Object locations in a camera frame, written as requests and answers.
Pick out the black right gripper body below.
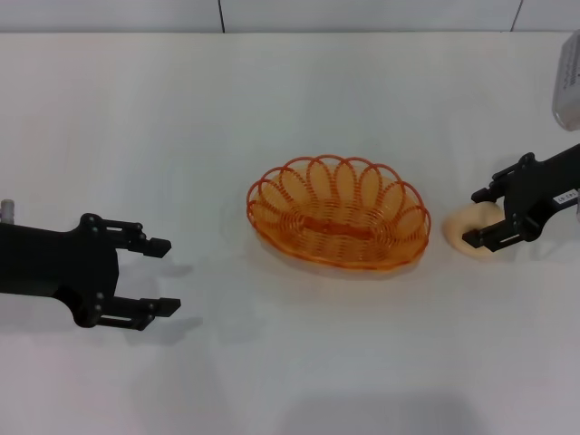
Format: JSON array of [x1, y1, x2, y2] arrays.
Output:
[[498, 143, 580, 242]]

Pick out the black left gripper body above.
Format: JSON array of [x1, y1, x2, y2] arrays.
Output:
[[0, 212, 121, 330]]

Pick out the pale round bread bun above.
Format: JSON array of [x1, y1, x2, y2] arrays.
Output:
[[442, 202, 505, 263]]

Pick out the orange plastic woven basket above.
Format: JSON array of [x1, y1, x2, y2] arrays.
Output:
[[246, 154, 431, 273]]

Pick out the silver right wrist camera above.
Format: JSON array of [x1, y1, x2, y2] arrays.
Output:
[[549, 31, 580, 132]]

